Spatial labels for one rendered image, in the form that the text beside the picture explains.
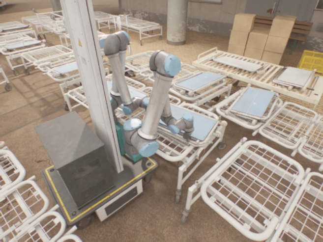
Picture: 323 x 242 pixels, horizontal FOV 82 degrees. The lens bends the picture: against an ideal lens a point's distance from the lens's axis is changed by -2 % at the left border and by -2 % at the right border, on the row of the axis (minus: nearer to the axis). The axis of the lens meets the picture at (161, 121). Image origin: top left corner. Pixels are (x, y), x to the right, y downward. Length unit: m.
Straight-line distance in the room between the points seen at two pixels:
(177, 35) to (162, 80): 5.24
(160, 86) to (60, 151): 0.81
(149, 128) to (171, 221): 0.98
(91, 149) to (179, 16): 5.40
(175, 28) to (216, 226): 5.47
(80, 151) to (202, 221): 1.25
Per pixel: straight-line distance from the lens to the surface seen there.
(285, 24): 4.94
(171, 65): 1.17
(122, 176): 1.86
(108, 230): 2.00
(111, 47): 1.56
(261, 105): 2.55
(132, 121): 1.53
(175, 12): 6.29
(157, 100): 1.24
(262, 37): 5.03
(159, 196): 2.09
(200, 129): 1.96
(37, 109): 3.83
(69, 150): 1.46
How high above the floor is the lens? 1.80
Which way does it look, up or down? 38 degrees down
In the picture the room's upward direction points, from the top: straight up
